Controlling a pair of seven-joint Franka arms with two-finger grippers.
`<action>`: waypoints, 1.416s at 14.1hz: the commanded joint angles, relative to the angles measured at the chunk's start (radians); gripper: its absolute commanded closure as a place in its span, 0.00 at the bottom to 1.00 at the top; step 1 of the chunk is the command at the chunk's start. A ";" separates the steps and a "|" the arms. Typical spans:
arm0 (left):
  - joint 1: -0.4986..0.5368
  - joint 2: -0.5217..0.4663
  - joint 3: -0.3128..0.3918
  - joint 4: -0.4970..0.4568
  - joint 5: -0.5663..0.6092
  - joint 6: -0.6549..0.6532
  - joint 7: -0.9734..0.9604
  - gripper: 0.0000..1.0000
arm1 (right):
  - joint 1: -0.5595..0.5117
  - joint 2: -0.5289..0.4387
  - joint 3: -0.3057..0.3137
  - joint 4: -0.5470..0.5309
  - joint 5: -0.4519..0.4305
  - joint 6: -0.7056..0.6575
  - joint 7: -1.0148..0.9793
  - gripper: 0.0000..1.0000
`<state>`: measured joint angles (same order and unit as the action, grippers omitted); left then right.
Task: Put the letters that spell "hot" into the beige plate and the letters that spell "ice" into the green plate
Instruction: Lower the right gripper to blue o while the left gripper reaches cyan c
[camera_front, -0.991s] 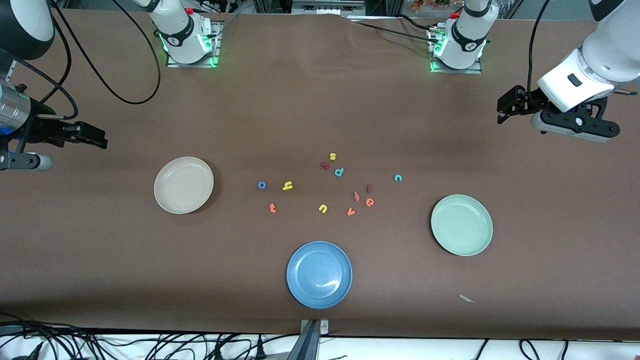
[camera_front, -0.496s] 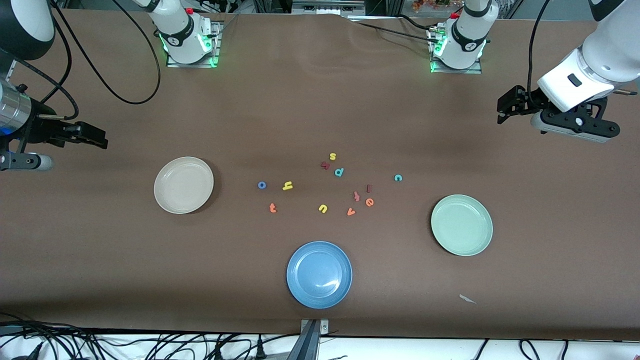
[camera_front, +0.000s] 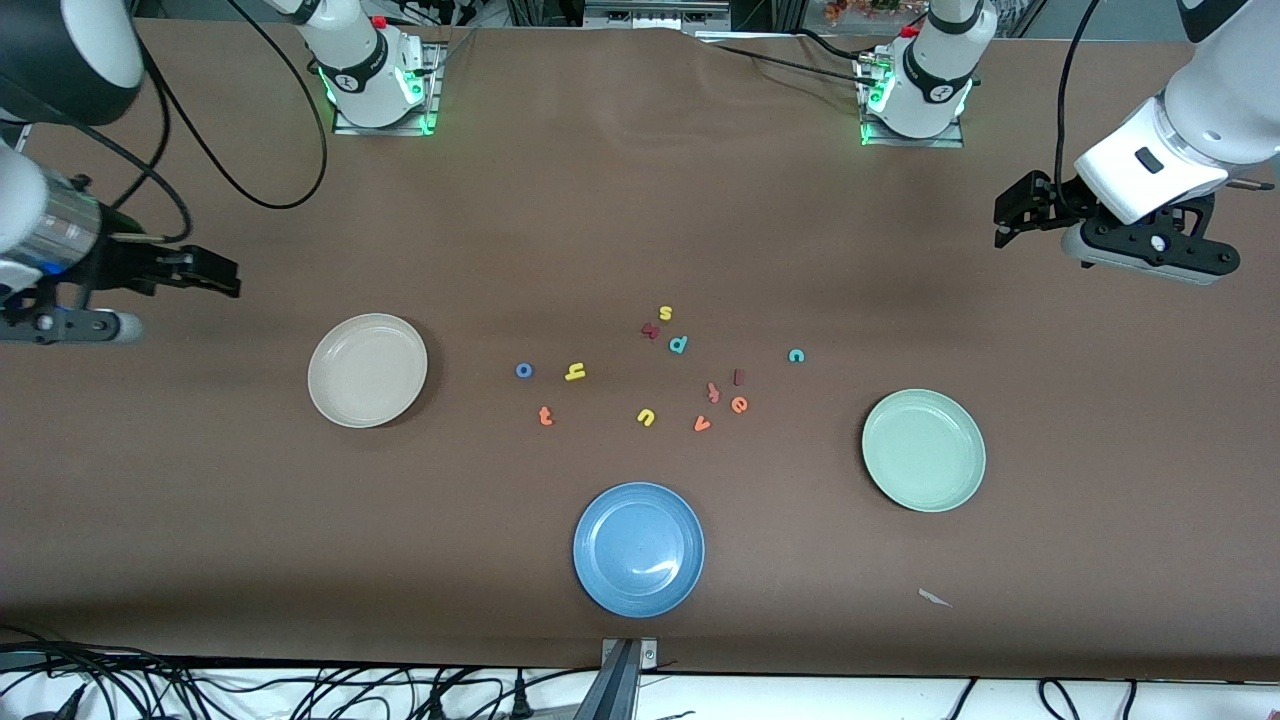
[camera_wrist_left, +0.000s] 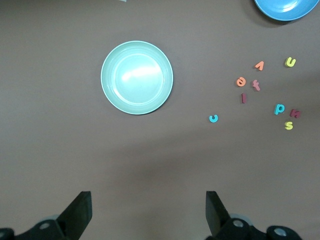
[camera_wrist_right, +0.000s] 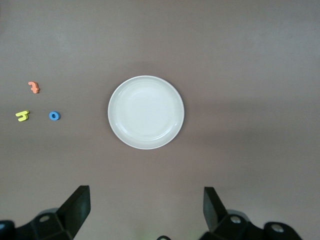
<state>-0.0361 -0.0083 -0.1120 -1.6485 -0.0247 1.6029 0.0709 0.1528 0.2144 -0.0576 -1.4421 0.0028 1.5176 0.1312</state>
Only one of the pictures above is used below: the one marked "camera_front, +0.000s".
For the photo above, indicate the yellow letter h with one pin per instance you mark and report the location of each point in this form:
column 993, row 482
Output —
column 580, row 372

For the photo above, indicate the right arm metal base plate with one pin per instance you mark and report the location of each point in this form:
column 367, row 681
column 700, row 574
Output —
column 430, row 110

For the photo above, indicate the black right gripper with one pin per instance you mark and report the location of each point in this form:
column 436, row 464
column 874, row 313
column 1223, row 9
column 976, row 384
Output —
column 122, row 266

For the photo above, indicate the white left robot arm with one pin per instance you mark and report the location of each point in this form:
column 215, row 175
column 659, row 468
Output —
column 1200, row 110

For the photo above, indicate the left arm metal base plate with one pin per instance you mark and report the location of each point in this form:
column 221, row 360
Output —
column 950, row 142

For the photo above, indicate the black power plug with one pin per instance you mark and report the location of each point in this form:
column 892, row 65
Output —
column 68, row 705
column 437, row 705
column 520, row 703

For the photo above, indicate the pale green plate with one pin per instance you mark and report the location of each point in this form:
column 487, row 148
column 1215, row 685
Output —
column 925, row 452

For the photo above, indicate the yellow letter u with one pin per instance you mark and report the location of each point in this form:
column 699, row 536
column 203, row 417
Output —
column 648, row 423

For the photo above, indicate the white paper scrap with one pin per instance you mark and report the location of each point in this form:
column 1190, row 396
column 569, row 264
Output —
column 932, row 597

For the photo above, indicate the brown table cover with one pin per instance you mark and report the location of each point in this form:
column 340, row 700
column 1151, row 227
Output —
column 600, row 200

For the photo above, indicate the beige brown plate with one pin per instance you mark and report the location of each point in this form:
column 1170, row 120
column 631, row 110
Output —
column 365, row 375

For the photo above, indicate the grey power strip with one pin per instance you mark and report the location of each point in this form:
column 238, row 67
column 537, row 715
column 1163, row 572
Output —
column 650, row 15

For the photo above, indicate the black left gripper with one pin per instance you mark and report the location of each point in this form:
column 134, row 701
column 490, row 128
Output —
column 1050, row 204

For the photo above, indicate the blue plate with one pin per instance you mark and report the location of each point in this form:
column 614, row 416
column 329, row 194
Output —
column 638, row 550

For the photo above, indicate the orange artificial flowers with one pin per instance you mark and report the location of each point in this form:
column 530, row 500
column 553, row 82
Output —
column 860, row 10

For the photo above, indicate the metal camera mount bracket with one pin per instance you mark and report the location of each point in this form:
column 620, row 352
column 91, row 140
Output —
column 625, row 660

